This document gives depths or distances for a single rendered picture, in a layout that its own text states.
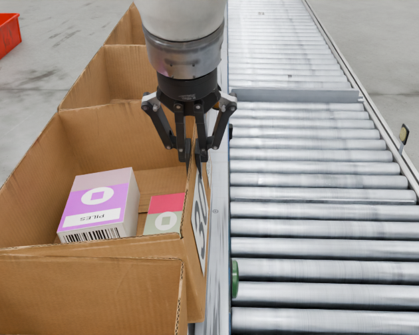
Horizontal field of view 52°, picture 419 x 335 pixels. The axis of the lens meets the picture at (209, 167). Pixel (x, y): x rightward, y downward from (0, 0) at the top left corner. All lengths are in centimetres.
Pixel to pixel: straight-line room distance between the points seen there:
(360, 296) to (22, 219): 65
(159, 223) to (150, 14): 42
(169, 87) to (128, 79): 76
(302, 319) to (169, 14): 62
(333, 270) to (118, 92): 77
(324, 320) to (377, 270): 19
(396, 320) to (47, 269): 63
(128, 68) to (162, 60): 78
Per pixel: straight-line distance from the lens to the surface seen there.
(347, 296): 93
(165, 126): 61
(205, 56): 48
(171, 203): 80
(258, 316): 86
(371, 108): 167
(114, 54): 126
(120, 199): 75
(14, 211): 74
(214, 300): 70
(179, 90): 51
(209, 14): 44
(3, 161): 287
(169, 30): 45
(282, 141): 136
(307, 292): 91
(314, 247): 101
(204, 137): 61
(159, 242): 52
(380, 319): 91
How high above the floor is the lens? 144
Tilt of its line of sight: 35 degrees down
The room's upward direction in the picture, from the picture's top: straight up
